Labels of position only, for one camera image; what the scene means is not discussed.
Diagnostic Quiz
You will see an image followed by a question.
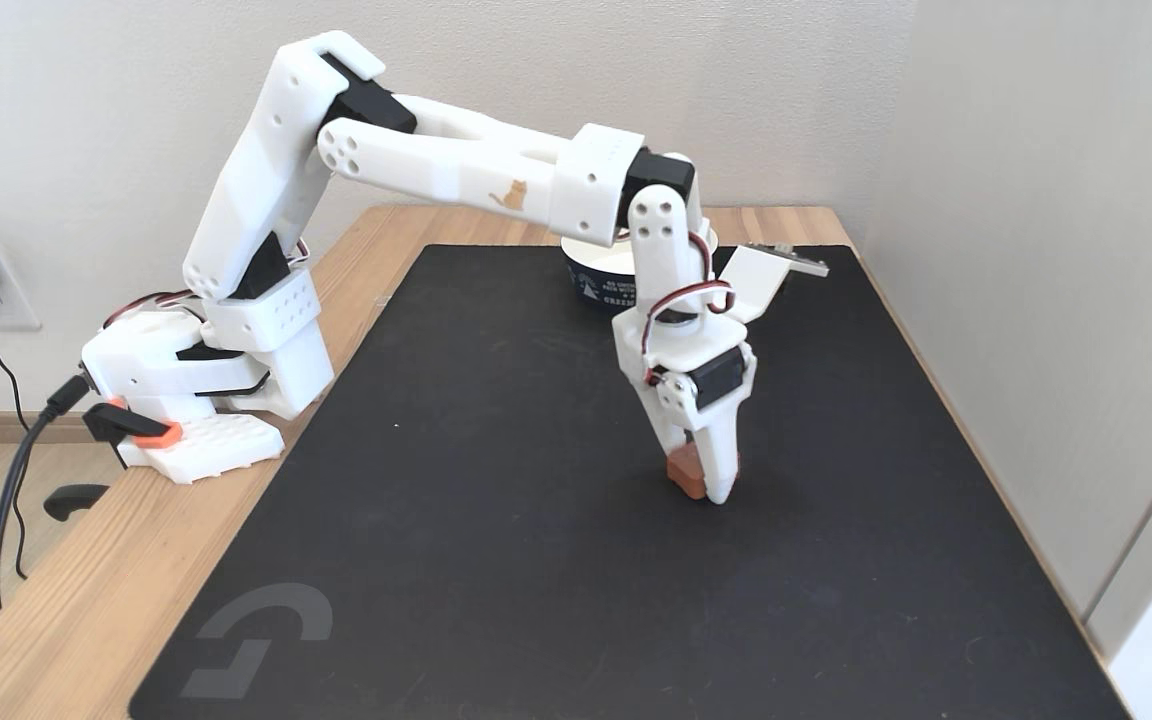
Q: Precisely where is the black orange table clamp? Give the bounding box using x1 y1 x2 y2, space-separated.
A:
44 398 184 522

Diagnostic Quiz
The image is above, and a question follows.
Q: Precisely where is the black desk mat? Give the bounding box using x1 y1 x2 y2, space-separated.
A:
128 245 1129 720

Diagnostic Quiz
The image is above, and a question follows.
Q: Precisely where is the white paper bowl navy band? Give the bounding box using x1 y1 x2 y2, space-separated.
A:
561 228 639 319

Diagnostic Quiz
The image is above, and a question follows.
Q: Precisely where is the thick black cable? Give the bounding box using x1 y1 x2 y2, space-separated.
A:
0 375 92 618

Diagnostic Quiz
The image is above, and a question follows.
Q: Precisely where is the red black white servo cable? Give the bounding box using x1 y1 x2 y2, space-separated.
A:
641 232 737 386

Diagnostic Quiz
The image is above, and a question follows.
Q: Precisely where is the red-brown toy block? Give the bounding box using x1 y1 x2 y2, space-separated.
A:
666 450 709 501

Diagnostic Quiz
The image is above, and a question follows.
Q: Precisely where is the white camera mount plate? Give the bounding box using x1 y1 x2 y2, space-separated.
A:
714 243 830 323

